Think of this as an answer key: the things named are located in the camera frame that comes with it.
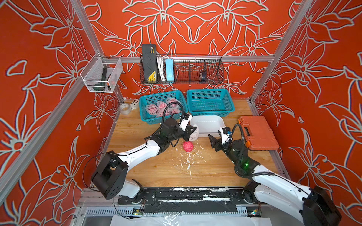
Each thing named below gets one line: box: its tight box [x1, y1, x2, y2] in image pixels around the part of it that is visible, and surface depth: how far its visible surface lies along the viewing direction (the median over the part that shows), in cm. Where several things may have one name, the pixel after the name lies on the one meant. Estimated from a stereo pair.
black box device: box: [142, 44, 157, 81], surface depth 89 cm
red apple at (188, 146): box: [182, 140, 194, 153], surface depth 89 cm
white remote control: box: [129, 98, 140, 110], surface depth 116 cm
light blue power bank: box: [164, 58, 175, 81], surface depth 91 cm
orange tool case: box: [238, 115, 280, 151], surface depth 95 cm
